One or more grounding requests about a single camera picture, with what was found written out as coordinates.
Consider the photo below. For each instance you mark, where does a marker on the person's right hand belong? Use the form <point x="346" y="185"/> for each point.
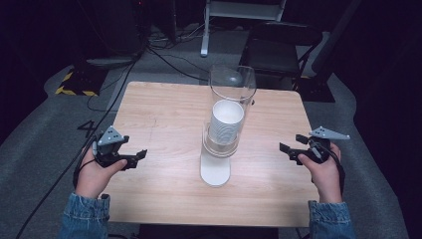
<point x="325" y="176"/>

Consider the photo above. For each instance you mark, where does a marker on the black equipment case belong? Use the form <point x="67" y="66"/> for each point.
<point x="121" y="26"/>

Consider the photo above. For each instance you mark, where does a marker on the person's left hand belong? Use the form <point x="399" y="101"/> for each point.
<point x="94" y="177"/>

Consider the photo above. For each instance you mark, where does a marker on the black stand base plate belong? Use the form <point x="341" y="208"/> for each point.
<point x="315" y="89"/>

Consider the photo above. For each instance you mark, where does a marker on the black yellow striped floor plate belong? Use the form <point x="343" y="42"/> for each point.
<point x="78" y="84"/>

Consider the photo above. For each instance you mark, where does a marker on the black chair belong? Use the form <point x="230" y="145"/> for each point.
<point x="272" y="53"/>

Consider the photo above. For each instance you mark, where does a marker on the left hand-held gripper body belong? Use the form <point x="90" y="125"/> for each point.
<point x="106" y="152"/>

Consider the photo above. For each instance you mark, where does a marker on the clear cup dispenser white base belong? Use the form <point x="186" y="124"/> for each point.
<point x="215" y="171"/>

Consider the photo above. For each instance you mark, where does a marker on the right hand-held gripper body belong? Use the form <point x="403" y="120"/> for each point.
<point x="320" y="147"/>

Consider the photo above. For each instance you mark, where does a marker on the white metal desk frame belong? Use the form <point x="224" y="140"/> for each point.
<point x="232" y="10"/>

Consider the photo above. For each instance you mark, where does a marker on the grey metal stand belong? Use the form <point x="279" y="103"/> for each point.
<point x="335" y="36"/>

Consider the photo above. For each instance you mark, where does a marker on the stack of white paper cups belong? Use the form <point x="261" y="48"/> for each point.
<point x="225" y="124"/>

